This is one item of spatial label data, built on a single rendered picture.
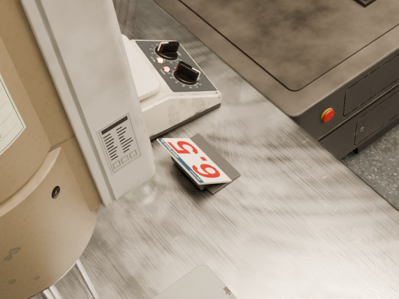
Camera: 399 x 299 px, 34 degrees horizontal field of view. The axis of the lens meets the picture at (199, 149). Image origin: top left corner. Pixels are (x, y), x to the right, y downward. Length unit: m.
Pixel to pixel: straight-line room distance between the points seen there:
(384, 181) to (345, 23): 0.43
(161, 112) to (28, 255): 0.56
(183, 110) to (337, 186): 0.22
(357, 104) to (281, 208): 0.79
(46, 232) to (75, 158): 0.04
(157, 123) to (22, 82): 0.60
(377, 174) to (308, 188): 0.95
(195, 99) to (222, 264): 0.22
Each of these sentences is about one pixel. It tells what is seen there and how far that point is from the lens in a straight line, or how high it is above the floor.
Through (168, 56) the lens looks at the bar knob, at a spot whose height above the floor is 0.80.
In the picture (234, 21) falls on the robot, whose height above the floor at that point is 0.37.
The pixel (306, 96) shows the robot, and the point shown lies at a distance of 1.44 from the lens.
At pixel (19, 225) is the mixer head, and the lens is 0.30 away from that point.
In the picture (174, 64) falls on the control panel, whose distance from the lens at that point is 0.91.
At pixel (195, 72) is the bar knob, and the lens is 0.87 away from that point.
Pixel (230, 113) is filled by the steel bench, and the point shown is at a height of 0.75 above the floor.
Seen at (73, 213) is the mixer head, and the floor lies 1.17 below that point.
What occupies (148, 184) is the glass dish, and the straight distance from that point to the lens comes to 0.82.
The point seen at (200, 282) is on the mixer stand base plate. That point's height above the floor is 0.76.
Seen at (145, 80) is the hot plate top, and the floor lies 0.84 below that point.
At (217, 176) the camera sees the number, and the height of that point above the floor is 0.77.
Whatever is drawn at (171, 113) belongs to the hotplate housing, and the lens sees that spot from 0.86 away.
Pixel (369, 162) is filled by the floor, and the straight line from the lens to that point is 1.79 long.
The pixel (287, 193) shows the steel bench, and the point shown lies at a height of 0.75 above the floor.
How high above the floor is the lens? 1.43
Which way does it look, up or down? 52 degrees down
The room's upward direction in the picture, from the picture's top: 10 degrees counter-clockwise
